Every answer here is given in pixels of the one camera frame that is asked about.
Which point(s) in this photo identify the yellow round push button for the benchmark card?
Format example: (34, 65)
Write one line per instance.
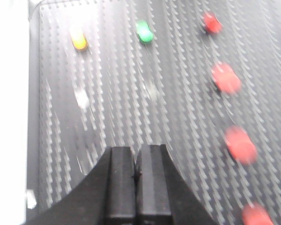
(78, 39)

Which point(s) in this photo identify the black perforated pegboard panel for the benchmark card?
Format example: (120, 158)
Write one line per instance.
(190, 116)

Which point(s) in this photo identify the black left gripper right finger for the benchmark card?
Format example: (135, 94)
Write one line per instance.
(152, 200)

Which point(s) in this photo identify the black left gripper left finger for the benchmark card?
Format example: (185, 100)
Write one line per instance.
(120, 208)

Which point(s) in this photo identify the lower red mushroom button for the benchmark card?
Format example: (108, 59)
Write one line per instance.
(240, 146)

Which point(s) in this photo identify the white green rocker switch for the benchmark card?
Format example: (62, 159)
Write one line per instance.
(151, 91)

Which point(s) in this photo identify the upper red mushroom button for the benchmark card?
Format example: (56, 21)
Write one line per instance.
(225, 78)

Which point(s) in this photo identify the top red mushroom button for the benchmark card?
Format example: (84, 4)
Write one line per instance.
(211, 23)

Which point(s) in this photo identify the green round push button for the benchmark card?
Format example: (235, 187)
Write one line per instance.
(144, 32)

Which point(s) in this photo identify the bottom red mushroom button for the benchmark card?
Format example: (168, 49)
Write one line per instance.
(255, 214)

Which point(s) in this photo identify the red mushroom button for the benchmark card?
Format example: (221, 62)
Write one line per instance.
(255, 214)
(211, 23)
(225, 78)
(240, 146)

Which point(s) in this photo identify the white rocker switch left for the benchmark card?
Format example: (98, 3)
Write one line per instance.
(82, 98)

